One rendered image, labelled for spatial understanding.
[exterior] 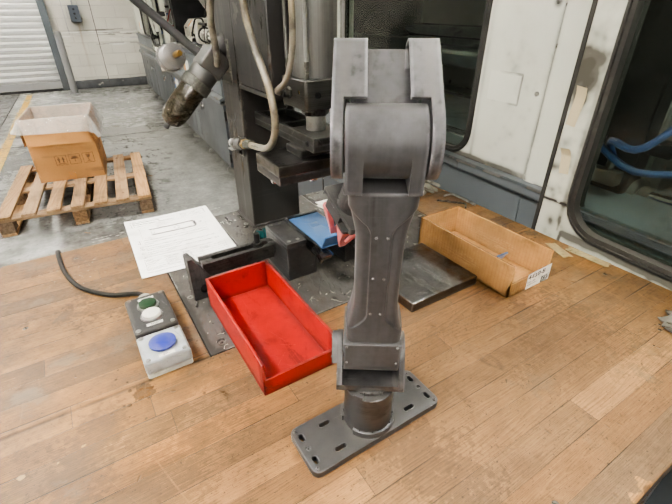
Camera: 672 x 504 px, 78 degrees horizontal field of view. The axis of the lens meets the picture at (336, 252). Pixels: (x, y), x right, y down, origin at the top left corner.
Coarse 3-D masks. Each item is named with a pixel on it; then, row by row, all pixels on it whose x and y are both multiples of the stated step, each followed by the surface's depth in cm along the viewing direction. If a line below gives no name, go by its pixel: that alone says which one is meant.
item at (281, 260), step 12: (276, 240) 84; (276, 252) 86; (288, 252) 81; (300, 252) 82; (336, 252) 92; (348, 252) 89; (276, 264) 88; (288, 264) 82; (300, 264) 84; (312, 264) 85; (288, 276) 83; (300, 276) 85
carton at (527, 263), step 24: (432, 216) 95; (456, 216) 100; (480, 216) 94; (432, 240) 92; (456, 240) 86; (480, 240) 96; (504, 240) 90; (528, 240) 85; (480, 264) 82; (504, 264) 77; (528, 264) 86; (504, 288) 79
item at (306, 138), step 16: (256, 112) 90; (288, 112) 92; (320, 112) 74; (288, 128) 79; (304, 128) 78; (320, 128) 76; (288, 144) 78; (304, 144) 75; (320, 144) 73; (272, 160) 75; (288, 160) 75; (304, 160) 75; (320, 160) 75; (272, 176) 75; (288, 176) 73; (304, 176) 75; (320, 176) 77
